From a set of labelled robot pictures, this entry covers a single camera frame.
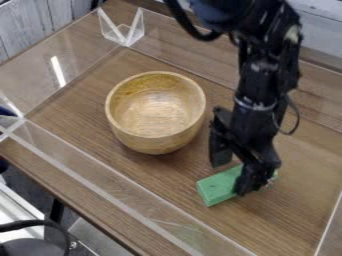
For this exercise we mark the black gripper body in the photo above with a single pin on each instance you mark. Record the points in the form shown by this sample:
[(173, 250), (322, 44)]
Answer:
[(249, 128)]

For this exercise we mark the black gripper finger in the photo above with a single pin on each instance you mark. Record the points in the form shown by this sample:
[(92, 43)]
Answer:
[(255, 173), (219, 150)]

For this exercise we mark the green rectangular block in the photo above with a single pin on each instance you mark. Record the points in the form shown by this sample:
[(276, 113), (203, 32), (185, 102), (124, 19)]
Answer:
[(215, 188)]

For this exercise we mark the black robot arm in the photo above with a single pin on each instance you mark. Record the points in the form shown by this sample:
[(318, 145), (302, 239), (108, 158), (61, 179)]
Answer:
[(264, 28)]

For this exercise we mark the brown wooden bowl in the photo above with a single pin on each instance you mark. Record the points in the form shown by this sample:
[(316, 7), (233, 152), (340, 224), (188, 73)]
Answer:
[(155, 110)]

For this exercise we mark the black table leg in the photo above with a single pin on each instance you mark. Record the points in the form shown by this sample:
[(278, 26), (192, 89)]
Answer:
[(56, 211)]

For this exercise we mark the clear acrylic tray wall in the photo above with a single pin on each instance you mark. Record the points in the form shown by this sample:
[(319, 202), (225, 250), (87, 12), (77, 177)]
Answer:
[(137, 197)]

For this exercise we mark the clear acrylic corner bracket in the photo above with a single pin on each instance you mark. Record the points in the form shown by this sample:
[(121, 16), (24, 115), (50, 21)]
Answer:
[(121, 34)]

